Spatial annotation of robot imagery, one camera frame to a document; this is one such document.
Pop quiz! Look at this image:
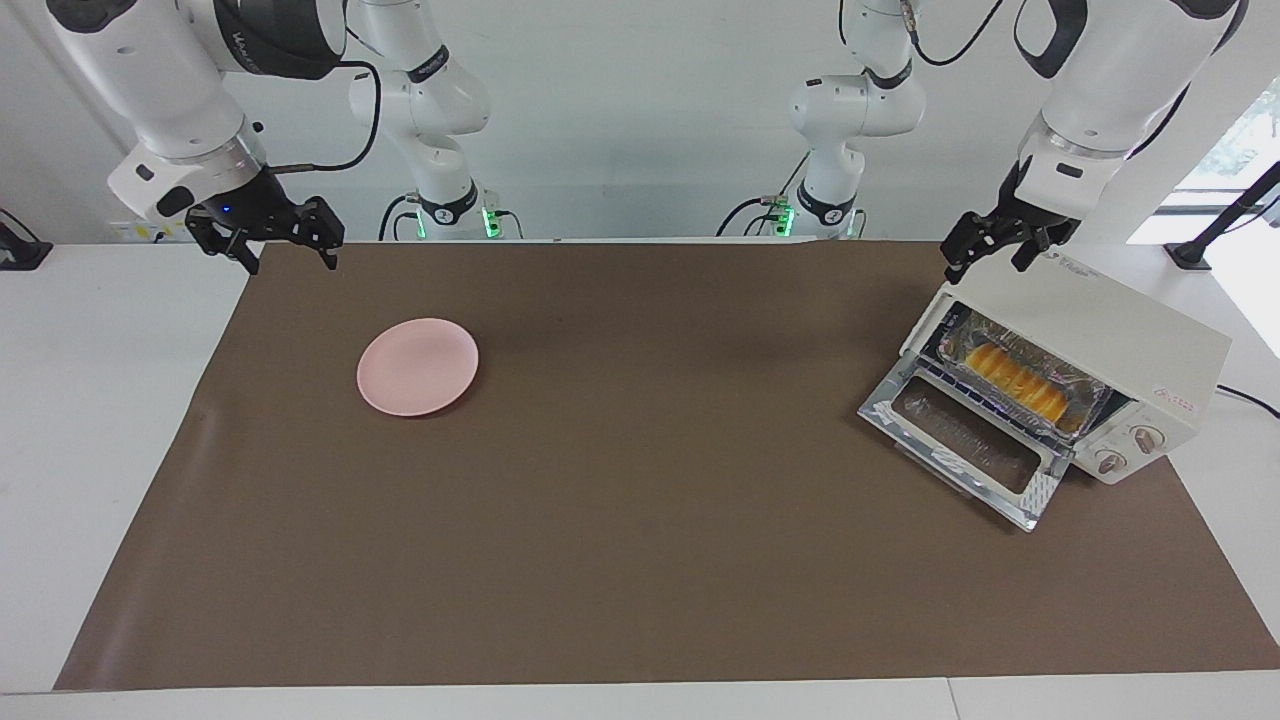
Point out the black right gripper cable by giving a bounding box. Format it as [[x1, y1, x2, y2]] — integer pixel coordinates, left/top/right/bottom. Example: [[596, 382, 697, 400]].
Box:
[[268, 60, 384, 176]]

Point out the black base cable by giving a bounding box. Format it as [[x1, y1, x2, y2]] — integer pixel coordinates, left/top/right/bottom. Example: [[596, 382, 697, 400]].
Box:
[[377, 193, 421, 242], [715, 150, 813, 239]]

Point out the black oven power cable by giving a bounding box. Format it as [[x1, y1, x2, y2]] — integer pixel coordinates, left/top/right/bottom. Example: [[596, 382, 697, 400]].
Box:
[[1215, 383, 1280, 421]]

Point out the black clamp stand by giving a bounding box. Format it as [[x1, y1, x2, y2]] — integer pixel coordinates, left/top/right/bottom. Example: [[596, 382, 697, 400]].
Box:
[[0, 208, 53, 271]]

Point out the black left base cable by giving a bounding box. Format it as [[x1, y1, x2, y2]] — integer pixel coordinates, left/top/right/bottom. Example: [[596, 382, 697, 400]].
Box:
[[715, 150, 813, 239]]

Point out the pink round plate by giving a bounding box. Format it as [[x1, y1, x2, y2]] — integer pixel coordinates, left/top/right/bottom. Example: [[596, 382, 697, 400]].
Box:
[[357, 318, 480, 418]]

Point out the glass oven door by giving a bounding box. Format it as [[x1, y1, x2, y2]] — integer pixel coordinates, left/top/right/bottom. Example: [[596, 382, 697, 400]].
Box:
[[858, 352, 1073, 533]]

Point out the cream toaster oven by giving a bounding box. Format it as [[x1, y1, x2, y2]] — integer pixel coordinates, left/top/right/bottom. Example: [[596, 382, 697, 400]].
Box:
[[858, 245, 1233, 533]]

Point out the sliced yellow bread loaf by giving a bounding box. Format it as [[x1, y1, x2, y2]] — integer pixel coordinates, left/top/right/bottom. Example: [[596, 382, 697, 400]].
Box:
[[962, 342, 1071, 426]]

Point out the black camera stand pole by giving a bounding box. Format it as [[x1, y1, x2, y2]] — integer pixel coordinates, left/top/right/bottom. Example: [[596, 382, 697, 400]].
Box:
[[1165, 160, 1280, 271]]

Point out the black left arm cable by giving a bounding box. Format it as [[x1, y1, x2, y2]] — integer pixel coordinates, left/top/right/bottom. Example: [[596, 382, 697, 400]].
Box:
[[838, 0, 1191, 161]]

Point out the black right base cable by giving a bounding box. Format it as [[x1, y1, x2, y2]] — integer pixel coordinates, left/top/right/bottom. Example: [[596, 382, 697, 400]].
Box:
[[377, 193, 421, 242]]

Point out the white wall socket strip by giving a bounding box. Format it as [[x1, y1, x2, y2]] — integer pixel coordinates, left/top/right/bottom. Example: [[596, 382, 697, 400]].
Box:
[[108, 216, 191, 243]]

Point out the brown table mat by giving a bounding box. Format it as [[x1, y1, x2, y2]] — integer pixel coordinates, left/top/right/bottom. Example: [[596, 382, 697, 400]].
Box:
[[52, 240, 1280, 691]]

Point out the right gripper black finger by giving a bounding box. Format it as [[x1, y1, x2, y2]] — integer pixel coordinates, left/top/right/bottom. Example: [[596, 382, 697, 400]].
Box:
[[300, 197, 347, 271], [195, 228, 263, 276]]

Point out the aluminium foil tray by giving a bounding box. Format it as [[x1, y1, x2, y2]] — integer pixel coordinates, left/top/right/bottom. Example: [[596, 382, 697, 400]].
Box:
[[935, 308, 1113, 441]]

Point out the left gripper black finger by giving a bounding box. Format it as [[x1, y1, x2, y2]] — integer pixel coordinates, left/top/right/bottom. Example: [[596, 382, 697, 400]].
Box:
[[941, 213, 991, 286], [1010, 228, 1051, 273]]

